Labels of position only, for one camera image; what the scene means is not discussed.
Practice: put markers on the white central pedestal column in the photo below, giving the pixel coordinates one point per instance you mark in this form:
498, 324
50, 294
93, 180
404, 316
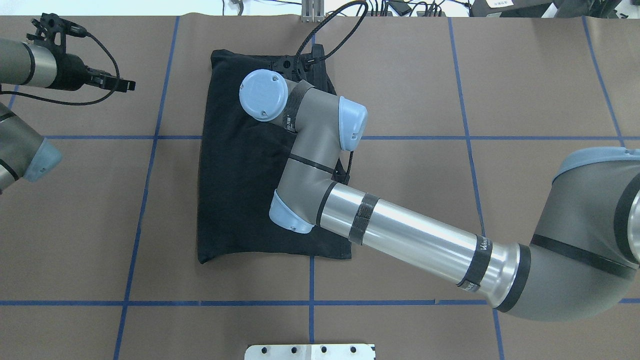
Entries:
335, 351

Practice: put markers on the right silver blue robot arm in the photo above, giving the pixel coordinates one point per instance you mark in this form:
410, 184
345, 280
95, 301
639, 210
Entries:
582, 258

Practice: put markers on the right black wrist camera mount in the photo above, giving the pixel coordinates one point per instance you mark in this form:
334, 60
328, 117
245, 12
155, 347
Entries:
297, 68

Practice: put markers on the black graphic t-shirt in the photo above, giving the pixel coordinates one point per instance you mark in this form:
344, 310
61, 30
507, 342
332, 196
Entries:
241, 161

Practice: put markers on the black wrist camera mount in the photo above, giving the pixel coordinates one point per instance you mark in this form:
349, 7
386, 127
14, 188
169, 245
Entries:
297, 68
51, 32

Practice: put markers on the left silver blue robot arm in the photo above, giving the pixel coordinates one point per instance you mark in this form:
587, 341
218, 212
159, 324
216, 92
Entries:
26, 154

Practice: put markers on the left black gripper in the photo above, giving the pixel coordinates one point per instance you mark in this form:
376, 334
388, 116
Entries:
73, 72

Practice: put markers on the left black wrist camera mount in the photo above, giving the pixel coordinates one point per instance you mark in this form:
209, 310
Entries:
51, 32

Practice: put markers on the aluminium frame post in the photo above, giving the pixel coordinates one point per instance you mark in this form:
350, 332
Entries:
312, 11

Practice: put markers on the black orange power strip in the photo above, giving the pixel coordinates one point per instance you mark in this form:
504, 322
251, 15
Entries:
417, 8

